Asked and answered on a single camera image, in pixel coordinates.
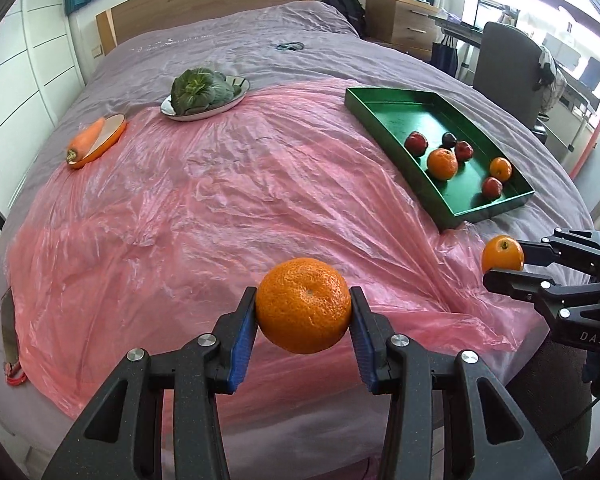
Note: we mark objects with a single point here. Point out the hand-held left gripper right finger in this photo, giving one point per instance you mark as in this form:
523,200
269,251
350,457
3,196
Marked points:
362,355

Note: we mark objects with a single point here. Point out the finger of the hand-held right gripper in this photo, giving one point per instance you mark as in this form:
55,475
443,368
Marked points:
575,247
515,285

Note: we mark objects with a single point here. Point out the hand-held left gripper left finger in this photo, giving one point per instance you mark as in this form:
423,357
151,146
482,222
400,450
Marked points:
242,355

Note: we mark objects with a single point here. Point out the small orange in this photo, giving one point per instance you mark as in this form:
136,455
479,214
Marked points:
500,168
502,255

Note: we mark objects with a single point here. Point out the bumpy orange mandarin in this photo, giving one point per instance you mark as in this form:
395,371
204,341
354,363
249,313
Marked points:
304,305

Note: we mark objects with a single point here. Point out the red apple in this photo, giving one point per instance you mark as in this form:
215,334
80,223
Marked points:
492,187
463,150
416,143

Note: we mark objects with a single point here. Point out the dark purple plum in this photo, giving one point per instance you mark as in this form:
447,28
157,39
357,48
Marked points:
448,139

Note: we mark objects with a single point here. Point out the green metal tray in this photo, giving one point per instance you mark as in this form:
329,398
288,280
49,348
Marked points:
395,110

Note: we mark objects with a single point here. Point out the dark grey clothing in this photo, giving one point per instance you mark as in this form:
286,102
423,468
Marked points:
540,385

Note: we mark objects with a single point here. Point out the pink pole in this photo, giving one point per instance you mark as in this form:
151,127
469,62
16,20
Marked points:
587,142

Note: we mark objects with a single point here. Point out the large orange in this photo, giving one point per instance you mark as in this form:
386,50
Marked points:
442,164

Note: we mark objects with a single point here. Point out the white desk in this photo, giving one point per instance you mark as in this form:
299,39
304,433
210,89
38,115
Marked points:
577,105

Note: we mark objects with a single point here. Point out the pink plastic sheet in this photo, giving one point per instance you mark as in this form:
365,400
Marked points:
180,220

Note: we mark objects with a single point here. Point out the patterned garment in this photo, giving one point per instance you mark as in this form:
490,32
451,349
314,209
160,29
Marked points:
551,80

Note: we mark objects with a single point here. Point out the laptop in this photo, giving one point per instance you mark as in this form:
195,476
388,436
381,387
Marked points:
592,74

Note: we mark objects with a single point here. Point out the grey office chair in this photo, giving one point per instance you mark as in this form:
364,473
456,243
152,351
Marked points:
505,65

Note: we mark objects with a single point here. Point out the dark blue bag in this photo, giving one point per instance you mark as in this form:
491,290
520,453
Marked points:
445,55

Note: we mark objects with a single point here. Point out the white oval plate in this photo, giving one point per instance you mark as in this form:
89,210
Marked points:
200,114

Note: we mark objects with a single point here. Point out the grey desk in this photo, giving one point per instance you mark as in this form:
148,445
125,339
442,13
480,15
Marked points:
457,25

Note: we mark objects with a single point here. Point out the orange-rimmed plate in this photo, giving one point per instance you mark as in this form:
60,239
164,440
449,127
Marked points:
111,130

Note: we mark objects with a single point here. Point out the carrot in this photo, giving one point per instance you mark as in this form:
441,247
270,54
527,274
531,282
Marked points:
87,140

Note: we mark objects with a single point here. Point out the green leafy vegetable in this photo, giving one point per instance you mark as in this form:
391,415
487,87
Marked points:
200,87

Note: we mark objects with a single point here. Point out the wooden dresser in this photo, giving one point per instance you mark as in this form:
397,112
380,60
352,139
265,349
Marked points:
405,22

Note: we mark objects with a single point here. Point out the purple blanket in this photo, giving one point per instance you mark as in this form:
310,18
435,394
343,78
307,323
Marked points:
205,40

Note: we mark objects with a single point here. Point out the black backpack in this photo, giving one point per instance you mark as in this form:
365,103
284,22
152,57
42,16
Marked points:
345,7

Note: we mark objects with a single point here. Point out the white wardrobe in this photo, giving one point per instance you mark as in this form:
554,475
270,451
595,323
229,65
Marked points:
25,85

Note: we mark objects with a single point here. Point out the wooden headboard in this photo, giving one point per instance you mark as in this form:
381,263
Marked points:
205,0

